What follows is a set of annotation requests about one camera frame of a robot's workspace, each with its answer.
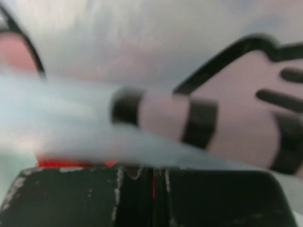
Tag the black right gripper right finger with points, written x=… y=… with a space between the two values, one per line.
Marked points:
x=187 y=198

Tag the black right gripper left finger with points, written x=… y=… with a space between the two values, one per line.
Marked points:
x=78 y=197

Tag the red fake cherry bunch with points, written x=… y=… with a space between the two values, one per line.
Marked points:
x=54 y=162

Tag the light blue printed plastic bag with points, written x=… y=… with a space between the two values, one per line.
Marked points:
x=91 y=48

